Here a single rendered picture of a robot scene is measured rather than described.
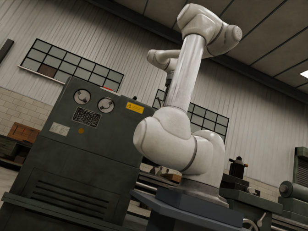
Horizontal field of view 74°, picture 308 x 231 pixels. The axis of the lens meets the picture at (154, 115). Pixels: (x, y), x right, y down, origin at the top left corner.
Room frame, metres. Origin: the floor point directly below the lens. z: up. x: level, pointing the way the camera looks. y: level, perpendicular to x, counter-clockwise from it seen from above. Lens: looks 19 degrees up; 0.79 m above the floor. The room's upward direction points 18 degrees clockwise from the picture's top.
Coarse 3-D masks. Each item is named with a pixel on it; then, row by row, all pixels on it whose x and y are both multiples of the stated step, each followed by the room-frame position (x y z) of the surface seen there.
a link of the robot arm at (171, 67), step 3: (171, 60) 1.28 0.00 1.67; (174, 60) 1.29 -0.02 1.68; (171, 63) 1.29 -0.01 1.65; (174, 63) 1.29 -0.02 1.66; (168, 66) 1.30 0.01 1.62; (171, 66) 1.29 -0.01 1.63; (174, 66) 1.30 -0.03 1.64; (165, 69) 1.32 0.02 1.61; (168, 69) 1.31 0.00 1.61; (171, 69) 1.31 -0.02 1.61; (174, 69) 1.30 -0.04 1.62; (168, 72) 1.34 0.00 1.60
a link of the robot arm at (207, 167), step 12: (204, 132) 0.79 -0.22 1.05; (204, 144) 0.75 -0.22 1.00; (216, 144) 0.77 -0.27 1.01; (204, 156) 0.75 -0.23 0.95; (216, 156) 0.77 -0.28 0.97; (192, 168) 0.76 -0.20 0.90; (204, 168) 0.76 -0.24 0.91; (216, 168) 0.77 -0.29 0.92; (192, 180) 0.79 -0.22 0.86; (204, 180) 0.77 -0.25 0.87; (216, 180) 0.78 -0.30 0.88
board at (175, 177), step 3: (162, 174) 1.60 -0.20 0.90; (165, 174) 1.50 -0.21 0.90; (168, 174) 1.43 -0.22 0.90; (171, 174) 1.35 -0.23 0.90; (174, 174) 1.31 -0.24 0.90; (165, 177) 1.48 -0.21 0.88; (168, 177) 1.40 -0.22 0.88; (171, 177) 1.33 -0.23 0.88; (174, 177) 1.31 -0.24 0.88; (177, 177) 1.32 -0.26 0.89; (180, 177) 1.32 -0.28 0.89; (174, 180) 1.31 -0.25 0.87; (177, 180) 1.32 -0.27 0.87; (180, 180) 1.32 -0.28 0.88
